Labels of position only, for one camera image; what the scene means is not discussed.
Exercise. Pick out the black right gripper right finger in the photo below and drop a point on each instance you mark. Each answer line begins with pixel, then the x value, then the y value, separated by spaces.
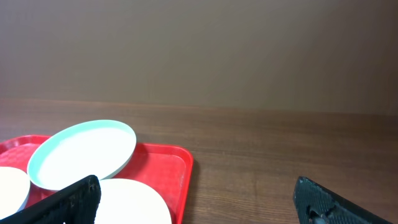
pixel 316 204

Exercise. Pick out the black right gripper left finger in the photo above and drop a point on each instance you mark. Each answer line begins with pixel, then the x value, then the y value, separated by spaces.
pixel 75 204

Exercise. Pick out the white plate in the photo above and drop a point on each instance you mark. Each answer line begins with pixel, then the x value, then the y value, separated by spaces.
pixel 125 201

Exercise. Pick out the light blue plate top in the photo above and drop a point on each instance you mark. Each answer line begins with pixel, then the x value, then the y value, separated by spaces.
pixel 101 147

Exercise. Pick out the light blue plate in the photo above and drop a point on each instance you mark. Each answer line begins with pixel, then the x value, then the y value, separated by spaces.
pixel 15 189
pixel 101 147

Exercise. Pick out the red plastic tray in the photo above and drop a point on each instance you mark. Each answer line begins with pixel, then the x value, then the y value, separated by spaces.
pixel 165 168

